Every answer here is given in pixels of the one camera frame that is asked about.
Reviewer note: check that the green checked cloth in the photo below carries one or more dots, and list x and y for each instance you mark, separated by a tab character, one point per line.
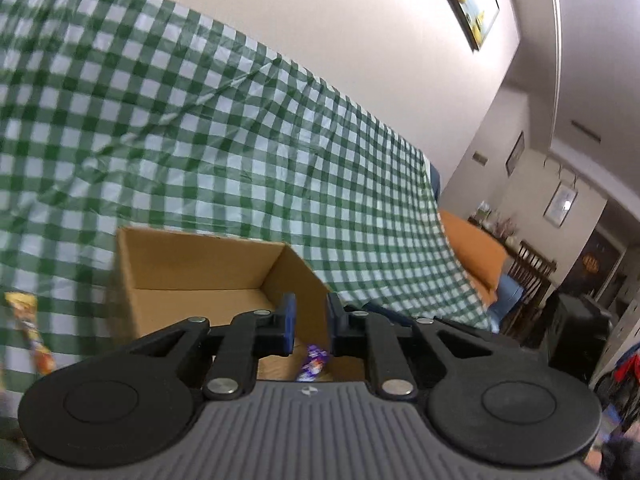
200	135

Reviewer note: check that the wall light switch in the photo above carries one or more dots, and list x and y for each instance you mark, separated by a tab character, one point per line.
480	158

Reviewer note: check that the orange cushion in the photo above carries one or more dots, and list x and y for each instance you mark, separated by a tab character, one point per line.
475	252

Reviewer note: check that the purple snack packet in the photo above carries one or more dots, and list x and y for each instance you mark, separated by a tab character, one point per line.
314	360

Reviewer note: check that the blue sofa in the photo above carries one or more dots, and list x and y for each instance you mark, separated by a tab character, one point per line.
505	302

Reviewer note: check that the brown cardboard box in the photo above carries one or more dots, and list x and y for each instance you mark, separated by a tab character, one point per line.
200	265

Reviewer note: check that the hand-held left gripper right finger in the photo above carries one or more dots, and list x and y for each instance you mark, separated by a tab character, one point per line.
332	325

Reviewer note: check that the wall air vent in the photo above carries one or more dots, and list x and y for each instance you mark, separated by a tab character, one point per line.
586	130

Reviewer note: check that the wooden chair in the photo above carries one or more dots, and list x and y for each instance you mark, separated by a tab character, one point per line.
531	270

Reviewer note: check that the white framed picture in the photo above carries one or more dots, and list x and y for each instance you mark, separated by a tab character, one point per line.
561	205

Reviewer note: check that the black bag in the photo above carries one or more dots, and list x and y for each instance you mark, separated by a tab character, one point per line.
575	332

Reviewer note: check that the small dark framed picture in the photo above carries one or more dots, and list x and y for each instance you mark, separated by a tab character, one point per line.
515	154

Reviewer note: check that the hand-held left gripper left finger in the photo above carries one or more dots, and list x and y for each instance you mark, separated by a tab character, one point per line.
287	322

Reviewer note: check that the yellow snack packet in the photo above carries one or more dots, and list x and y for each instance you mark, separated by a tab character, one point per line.
30	330

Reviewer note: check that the red clothing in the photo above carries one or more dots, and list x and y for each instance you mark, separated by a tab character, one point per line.
629	366

